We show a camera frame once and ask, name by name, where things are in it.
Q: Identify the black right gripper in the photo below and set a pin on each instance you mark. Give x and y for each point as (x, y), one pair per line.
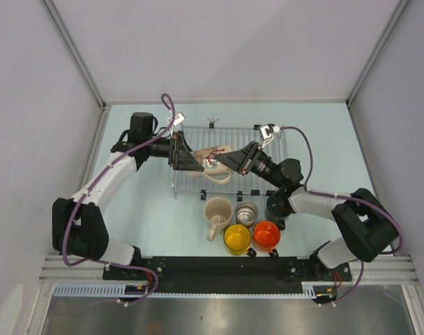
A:
(236, 159)

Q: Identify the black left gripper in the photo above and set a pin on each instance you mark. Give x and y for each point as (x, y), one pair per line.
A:
(180, 157)

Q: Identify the beige decorated mug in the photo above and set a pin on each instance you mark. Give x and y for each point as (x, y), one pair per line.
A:
(215, 171)

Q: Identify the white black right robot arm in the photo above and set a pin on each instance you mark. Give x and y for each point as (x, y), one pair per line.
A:
(366, 228)

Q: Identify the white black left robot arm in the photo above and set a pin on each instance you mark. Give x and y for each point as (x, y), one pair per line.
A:
(78, 226)

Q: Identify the beige plain mug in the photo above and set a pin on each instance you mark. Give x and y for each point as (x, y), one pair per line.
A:
(218, 212)

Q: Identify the stainless steel cup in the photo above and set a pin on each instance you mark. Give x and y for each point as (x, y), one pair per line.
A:
(246, 214)

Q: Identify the dark green mug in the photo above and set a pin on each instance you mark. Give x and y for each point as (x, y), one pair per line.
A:
(273, 214)

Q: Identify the yellow mug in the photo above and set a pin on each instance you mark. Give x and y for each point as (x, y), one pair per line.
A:
(238, 239)

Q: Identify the orange mug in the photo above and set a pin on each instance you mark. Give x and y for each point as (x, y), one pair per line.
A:
(265, 238)

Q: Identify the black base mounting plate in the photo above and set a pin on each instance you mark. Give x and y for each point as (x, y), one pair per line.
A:
(241, 275)

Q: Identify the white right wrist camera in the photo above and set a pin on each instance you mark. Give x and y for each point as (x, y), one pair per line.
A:
(267, 133)

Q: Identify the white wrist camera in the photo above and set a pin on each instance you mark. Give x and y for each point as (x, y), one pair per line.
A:
(176, 119)
(267, 133)

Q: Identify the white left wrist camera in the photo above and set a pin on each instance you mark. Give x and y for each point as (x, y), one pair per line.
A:
(176, 119)

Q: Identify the white slotted cable duct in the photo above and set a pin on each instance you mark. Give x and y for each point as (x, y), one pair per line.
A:
(137, 291)

